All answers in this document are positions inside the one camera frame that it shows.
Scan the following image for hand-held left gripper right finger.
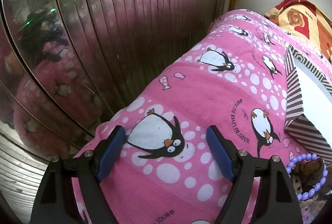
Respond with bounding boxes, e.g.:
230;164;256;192
206;125;303;224

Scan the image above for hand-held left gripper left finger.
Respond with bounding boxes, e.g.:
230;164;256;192
31;125;127;224

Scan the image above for purple bead bracelet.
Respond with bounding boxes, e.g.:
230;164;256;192
285;153;328;201

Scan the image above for brown leopard hair bow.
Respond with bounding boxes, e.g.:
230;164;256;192
293;158;325;185

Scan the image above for striped cardboard box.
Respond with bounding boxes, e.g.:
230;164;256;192
283;45;332;162

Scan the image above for pink penguin print blanket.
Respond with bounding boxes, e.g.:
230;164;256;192
70;8;332;224

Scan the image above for ribbed metal cabinet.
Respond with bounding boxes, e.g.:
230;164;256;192
0;0;235;214

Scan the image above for orange red floral quilt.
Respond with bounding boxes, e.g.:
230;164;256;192
264;0;332;63

